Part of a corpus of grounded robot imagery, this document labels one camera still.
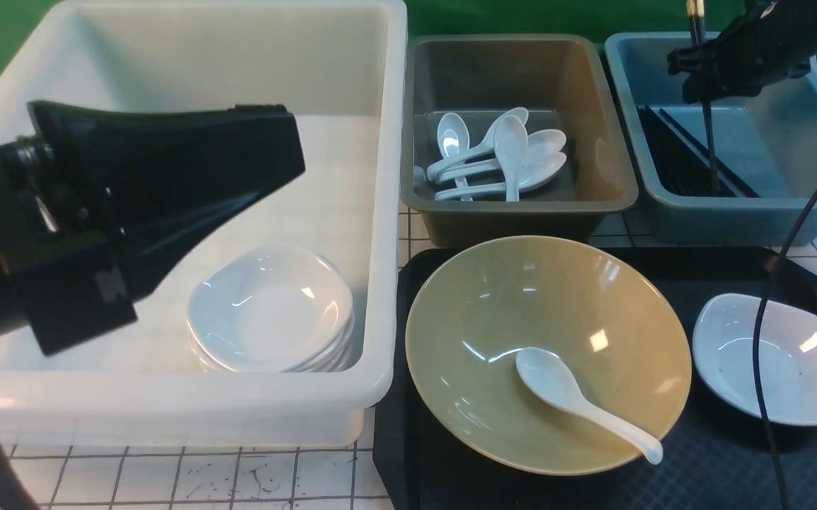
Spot white spoon in bin centre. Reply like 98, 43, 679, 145
493, 115, 528, 203

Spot black plastic serving tray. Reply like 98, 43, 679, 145
372, 249, 817, 509

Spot green backdrop cloth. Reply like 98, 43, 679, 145
0, 1, 687, 73

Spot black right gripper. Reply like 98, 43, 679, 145
667, 1, 817, 103

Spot white spoon in bin bottom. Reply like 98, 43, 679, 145
433, 152, 567, 201

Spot white square sauce dish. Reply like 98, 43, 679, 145
691, 293, 817, 426

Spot white spoon in bin top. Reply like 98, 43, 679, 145
425, 107, 529, 181

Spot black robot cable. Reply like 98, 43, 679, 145
753, 138, 817, 510

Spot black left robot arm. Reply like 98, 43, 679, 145
0, 100, 306, 356

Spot black chopstick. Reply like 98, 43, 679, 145
685, 1, 720, 196

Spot white spoon in bin left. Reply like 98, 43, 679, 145
428, 112, 473, 201

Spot yellow noodle bowl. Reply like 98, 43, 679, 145
405, 236, 692, 477

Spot blue-grey chopstick bin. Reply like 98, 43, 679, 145
604, 32, 817, 245

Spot grey-brown spoon bin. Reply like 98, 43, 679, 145
400, 33, 639, 249

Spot stack of white dishes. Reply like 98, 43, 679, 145
186, 243, 355, 373

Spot large white plastic tub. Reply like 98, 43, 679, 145
0, 1, 406, 450

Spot black chopsticks pile in bin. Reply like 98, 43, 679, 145
638, 106, 759, 199

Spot white soup spoon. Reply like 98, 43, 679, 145
515, 346, 663, 465

